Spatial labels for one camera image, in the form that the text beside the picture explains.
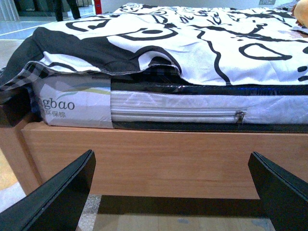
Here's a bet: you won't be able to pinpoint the white zippered mattress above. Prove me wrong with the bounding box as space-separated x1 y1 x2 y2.
33 75 308 133

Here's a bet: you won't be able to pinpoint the black and white patterned duvet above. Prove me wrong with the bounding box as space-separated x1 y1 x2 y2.
0 3 308 91

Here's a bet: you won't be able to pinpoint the yellow plush dinosaur toy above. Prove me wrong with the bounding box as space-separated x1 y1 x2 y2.
291 0 308 27

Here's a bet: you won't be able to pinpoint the wooden bed frame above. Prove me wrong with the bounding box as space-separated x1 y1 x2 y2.
0 114 308 199

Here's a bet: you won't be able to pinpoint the dark checkered bed sheet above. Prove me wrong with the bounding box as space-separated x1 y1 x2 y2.
0 64 50 128

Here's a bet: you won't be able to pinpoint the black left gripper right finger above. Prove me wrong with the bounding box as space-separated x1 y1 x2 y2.
248 152 308 231

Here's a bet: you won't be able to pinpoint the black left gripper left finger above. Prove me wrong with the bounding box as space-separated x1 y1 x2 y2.
0 150 96 231

